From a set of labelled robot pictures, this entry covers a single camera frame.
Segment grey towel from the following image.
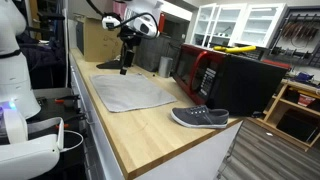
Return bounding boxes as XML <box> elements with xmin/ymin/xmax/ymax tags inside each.
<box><xmin>89</xmin><ymin>73</ymin><xmax>178</xmax><ymax>114</ymax></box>

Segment black wedge block with holes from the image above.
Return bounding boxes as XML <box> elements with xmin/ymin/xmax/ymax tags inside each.
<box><xmin>96</xmin><ymin>59</ymin><xmax>123</xmax><ymax>71</ymax></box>

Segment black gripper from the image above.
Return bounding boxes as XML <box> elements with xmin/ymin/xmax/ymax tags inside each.
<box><xmin>117</xmin><ymin>25</ymin><xmax>143</xmax><ymax>76</ymax></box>

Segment yellow tool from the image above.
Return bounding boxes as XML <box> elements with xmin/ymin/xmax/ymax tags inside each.
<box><xmin>212</xmin><ymin>44</ymin><xmax>258</xmax><ymax>55</ymax></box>

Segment pink sheet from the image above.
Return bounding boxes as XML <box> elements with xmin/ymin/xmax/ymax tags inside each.
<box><xmin>111</xmin><ymin>0</ymin><xmax>129</xmax><ymax>20</ymax></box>

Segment grey canvas shoe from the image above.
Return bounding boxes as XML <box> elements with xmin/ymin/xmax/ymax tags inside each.
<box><xmin>170</xmin><ymin>104</ymin><xmax>231</xmax><ymax>130</ymax></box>

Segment red panel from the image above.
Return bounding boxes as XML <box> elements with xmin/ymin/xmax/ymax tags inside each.
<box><xmin>157</xmin><ymin>12</ymin><xmax>167</xmax><ymax>34</ymax></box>

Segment metal cylinder cup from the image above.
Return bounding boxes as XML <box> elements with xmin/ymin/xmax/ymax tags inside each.
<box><xmin>157</xmin><ymin>55</ymin><xmax>175</xmax><ymax>79</ymax></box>

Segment white cable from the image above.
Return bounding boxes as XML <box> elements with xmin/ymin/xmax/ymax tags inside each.
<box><xmin>59</xmin><ymin>129</ymin><xmax>85</xmax><ymax>154</ymax></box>

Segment blue item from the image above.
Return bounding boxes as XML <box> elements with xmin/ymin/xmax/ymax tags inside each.
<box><xmin>294</xmin><ymin>71</ymin><xmax>315</xmax><ymax>85</ymax></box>

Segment white workbench base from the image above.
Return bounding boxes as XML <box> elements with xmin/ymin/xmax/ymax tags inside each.
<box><xmin>68</xmin><ymin>49</ymin><xmax>244</xmax><ymax>180</ymax></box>

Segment black tool pegboard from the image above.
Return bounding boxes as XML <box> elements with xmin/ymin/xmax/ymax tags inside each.
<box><xmin>266</xmin><ymin>5</ymin><xmax>320</xmax><ymax>70</ymax></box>

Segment cardboard box with blue label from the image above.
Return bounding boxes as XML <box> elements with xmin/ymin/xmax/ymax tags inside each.
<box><xmin>75</xmin><ymin>16</ymin><xmax>125</xmax><ymax>64</ymax></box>

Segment dark purple bag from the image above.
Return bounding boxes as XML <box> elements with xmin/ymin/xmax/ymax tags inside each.
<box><xmin>15</xmin><ymin>31</ymin><xmax>68</xmax><ymax>90</ymax></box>

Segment white glass door cabinet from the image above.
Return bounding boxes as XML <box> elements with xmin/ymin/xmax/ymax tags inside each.
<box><xmin>191</xmin><ymin>2</ymin><xmax>288</xmax><ymax>49</ymax></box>

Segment red and black microwave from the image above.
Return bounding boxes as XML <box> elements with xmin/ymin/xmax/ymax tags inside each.
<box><xmin>172</xmin><ymin>43</ymin><xmax>290</xmax><ymax>118</ymax></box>

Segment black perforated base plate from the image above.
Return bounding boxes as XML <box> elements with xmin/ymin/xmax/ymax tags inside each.
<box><xmin>27</xmin><ymin>95</ymin><xmax>88</xmax><ymax>143</ymax></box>

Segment wooden shelf unit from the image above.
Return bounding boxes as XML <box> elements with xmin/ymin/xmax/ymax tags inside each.
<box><xmin>247</xmin><ymin>79</ymin><xmax>320</xmax><ymax>153</ymax></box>

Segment dark grey fabric bin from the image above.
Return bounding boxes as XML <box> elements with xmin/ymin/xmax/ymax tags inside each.
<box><xmin>134</xmin><ymin>33</ymin><xmax>183</xmax><ymax>73</ymax></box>

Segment orange handled black clamp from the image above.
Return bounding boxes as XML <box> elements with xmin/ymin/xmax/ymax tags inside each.
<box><xmin>53</xmin><ymin>94</ymin><xmax>81</xmax><ymax>105</ymax></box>
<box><xmin>54</xmin><ymin>112</ymin><xmax>89</xmax><ymax>131</ymax></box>

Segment red box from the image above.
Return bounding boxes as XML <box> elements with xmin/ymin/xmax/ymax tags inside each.
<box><xmin>297</xmin><ymin>93</ymin><xmax>316</xmax><ymax>108</ymax></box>

